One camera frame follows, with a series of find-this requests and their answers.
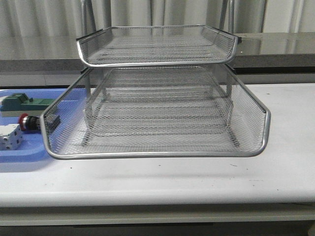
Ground red emergency stop button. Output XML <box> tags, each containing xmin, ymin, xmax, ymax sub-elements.
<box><xmin>18</xmin><ymin>113</ymin><xmax>61</xmax><ymax>135</ymax></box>

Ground silver mesh top tray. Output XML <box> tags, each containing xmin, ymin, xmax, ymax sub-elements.
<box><xmin>76</xmin><ymin>25</ymin><xmax>241</xmax><ymax>67</ymax></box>

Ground green and beige block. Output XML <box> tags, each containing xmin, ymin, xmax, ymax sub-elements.
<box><xmin>0</xmin><ymin>93</ymin><xmax>54</xmax><ymax>117</ymax></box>

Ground white electrical block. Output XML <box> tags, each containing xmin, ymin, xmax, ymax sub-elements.
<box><xmin>0</xmin><ymin>124</ymin><xmax>23</xmax><ymax>150</ymax></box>

